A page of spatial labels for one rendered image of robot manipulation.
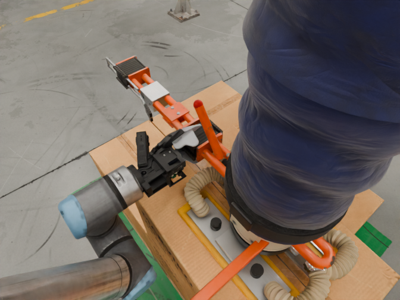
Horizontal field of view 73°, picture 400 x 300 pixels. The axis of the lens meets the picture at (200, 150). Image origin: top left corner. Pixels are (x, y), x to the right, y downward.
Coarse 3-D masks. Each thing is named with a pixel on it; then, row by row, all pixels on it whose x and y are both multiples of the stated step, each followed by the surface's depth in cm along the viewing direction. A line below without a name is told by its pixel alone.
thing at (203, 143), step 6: (198, 120) 72; (210, 120) 72; (186, 126) 71; (216, 126) 71; (198, 132) 71; (204, 132) 71; (216, 132) 71; (222, 132) 70; (198, 138) 70; (204, 138) 70; (222, 138) 71; (198, 144) 69; (204, 144) 67; (186, 150) 71; (192, 150) 67; (198, 150) 67; (210, 150) 71; (192, 156) 70; (198, 156) 69
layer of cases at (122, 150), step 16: (192, 96) 179; (208, 96) 179; (224, 96) 179; (240, 96) 179; (192, 112) 170; (208, 112) 170; (224, 112) 170; (144, 128) 162; (160, 128) 162; (224, 128) 162; (112, 144) 155; (128, 144) 155; (96, 160) 148; (112, 160) 148; (128, 160) 148; (368, 192) 136; (128, 208) 132; (352, 208) 131; (368, 208) 131; (352, 224) 126; (160, 256) 125
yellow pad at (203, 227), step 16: (192, 224) 69; (208, 224) 69; (224, 224) 69; (208, 240) 67; (224, 256) 64; (256, 256) 64; (240, 272) 62; (256, 272) 60; (272, 272) 62; (240, 288) 61; (256, 288) 60; (288, 288) 60
